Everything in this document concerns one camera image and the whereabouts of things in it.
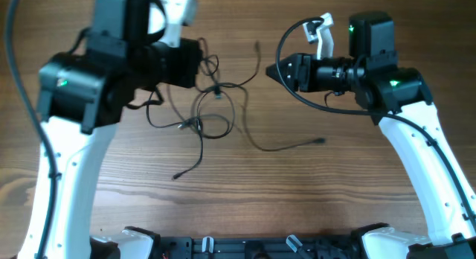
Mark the black cable bundle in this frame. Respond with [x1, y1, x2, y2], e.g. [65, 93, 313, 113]
[145, 37, 327, 181]

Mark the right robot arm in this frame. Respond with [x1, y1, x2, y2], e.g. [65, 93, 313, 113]
[266, 11, 475, 258]

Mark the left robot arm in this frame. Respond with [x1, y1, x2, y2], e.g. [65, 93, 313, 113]
[18, 0, 202, 258]

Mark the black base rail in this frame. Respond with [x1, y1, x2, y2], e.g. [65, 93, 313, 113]
[151, 235, 361, 259]

